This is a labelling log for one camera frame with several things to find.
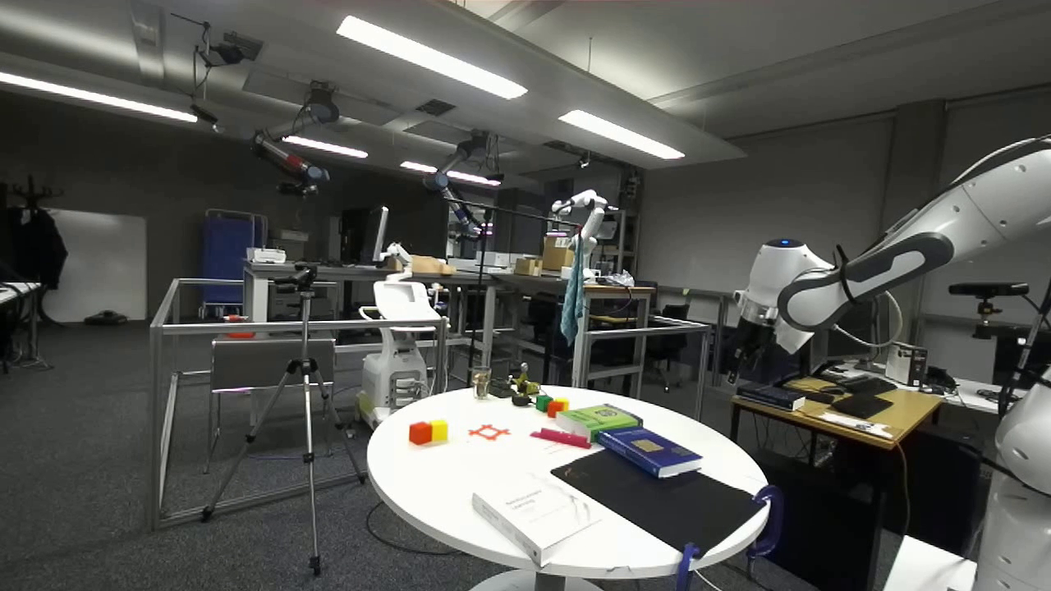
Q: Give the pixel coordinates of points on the black camera tripod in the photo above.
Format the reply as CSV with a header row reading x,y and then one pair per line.
x,y
304,279

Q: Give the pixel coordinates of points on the red and yellow block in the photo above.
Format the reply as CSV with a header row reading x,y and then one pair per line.
x,y
560,409

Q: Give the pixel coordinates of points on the dark toy figure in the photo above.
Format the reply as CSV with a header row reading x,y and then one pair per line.
x,y
522,384

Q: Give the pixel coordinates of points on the orange and yellow block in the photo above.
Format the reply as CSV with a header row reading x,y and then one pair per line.
x,y
420,434

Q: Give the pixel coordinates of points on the green book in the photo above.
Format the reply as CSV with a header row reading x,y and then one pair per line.
x,y
600,417

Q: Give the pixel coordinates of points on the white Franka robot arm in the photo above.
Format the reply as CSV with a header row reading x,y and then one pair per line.
x,y
987,206

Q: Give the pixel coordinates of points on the long ceiling light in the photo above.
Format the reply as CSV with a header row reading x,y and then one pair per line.
x,y
327,146
450,174
99,97
622,136
432,55

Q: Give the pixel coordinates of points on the white ultrasound machine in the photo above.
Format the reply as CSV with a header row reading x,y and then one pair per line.
x,y
396,379

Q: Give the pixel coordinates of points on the whiteboard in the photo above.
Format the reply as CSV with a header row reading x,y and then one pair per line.
x,y
99,262

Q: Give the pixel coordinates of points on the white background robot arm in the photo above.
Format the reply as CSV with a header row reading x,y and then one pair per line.
x,y
578,206

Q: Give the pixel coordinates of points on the cardboard box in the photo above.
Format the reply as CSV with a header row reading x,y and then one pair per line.
x,y
556,258

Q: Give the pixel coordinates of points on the black flat item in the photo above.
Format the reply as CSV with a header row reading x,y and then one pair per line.
x,y
861,405

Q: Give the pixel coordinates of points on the ceiling mounted rig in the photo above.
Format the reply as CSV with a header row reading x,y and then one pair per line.
x,y
291,166

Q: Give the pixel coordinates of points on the blue box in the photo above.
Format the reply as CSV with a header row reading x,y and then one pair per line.
x,y
773,395

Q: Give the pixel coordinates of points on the ceiling mounted black device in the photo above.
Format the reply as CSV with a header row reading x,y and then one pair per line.
x,y
234,46

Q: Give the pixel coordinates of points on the metal workbench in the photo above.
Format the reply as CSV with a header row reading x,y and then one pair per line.
x,y
613,293

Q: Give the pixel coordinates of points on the white robot base platform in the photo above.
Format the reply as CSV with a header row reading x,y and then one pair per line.
x,y
925,570

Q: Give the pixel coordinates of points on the metal rail frame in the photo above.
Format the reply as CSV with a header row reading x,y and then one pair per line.
x,y
216,327

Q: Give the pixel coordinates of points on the teal hanging cloth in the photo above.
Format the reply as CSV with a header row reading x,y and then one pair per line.
x,y
573,301

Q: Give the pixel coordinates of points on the grey panel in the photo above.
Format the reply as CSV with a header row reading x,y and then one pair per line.
x,y
249,362

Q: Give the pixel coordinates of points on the green round block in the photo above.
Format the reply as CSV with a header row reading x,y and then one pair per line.
x,y
539,402

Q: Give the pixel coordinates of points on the black camera on stand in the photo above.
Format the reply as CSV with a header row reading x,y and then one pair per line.
x,y
987,290

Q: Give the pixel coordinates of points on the red flat cross frame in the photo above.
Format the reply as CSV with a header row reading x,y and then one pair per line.
x,y
476,432

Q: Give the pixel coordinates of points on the dark hanging coat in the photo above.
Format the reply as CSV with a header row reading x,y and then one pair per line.
x,y
34,247

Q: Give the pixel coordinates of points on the blue cabinet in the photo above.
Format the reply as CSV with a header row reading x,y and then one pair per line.
x,y
227,258

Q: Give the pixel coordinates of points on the small black object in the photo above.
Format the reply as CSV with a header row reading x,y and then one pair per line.
x,y
499,384

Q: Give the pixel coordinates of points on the small jar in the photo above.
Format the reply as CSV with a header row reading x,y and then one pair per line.
x,y
479,384

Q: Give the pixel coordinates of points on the black table mat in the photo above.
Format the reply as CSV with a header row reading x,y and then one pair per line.
x,y
657,510

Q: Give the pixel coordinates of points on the wooden desk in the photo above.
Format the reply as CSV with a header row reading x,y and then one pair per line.
x,y
899,422

